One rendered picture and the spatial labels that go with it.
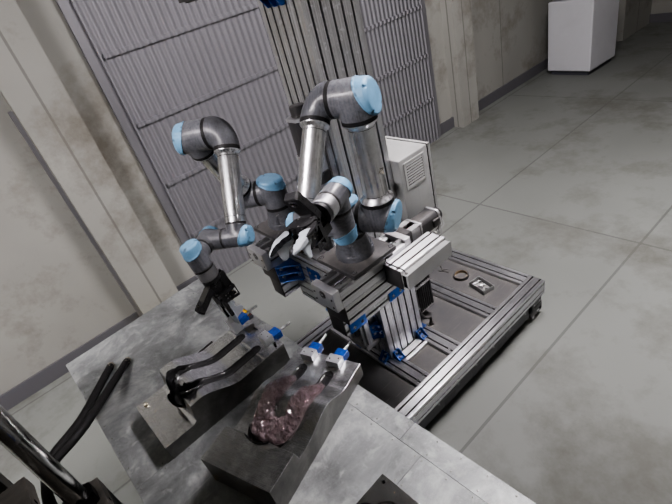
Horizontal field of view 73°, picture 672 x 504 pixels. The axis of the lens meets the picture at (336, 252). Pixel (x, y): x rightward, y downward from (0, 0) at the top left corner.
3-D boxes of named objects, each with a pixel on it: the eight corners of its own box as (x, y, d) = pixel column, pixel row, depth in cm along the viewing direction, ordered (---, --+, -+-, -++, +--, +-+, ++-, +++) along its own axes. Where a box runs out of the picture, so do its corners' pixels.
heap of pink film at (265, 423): (288, 373, 157) (281, 357, 153) (331, 386, 148) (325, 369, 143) (241, 436, 140) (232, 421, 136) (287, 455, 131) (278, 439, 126)
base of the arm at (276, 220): (288, 210, 220) (281, 192, 215) (306, 217, 209) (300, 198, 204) (262, 225, 213) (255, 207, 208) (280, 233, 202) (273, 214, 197)
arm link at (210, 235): (233, 238, 174) (223, 255, 165) (207, 242, 177) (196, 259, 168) (225, 221, 170) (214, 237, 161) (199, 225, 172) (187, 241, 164)
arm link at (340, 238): (330, 232, 144) (321, 202, 138) (363, 233, 139) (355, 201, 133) (320, 247, 138) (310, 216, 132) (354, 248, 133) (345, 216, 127)
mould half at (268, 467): (302, 357, 170) (294, 336, 164) (363, 374, 156) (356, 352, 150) (215, 479, 137) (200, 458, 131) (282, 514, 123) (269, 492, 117)
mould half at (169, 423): (253, 333, 188) (241, 309, 181) (290, 360, 170) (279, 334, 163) (143, 417, 165) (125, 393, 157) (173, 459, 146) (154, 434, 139)
